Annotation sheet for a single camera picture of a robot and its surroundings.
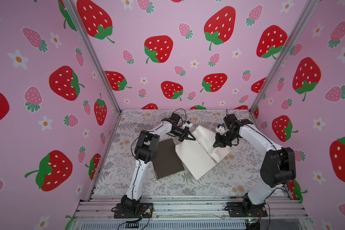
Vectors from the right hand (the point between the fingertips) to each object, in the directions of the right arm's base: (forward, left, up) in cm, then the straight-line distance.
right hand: (216, 144), depth 87 cm
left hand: (+4, +13, -2) cm, 13 cm away
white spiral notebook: (-4, +9, -7) cm, 12 cm away
